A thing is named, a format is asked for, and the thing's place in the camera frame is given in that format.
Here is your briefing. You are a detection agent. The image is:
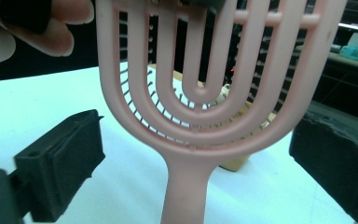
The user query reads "small pale figurine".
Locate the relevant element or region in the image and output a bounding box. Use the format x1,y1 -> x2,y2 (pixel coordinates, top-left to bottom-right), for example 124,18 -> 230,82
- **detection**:
215,83 -> 231,105

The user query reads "pink hairbrush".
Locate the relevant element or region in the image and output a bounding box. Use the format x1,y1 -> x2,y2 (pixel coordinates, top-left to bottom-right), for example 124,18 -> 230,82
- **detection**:
95,0 -> 349,224

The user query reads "round wooden container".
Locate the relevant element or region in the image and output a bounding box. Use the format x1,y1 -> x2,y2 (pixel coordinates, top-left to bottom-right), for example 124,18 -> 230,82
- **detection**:
199,83 -> 278,173

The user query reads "teal object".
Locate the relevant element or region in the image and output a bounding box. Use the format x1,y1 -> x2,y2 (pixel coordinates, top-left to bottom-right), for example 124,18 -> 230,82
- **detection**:
338,45 -> 358,64

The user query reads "white table board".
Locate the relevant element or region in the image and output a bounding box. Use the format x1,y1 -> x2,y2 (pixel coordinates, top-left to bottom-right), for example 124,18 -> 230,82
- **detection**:
0,62 -> 355,224

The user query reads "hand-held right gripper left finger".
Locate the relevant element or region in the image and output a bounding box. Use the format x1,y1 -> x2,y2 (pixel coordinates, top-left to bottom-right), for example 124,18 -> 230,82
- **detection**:
13,108 -> 106,223

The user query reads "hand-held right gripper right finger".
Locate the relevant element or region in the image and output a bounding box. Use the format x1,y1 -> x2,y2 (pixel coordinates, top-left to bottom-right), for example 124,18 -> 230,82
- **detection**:
288,101 -> 358,224

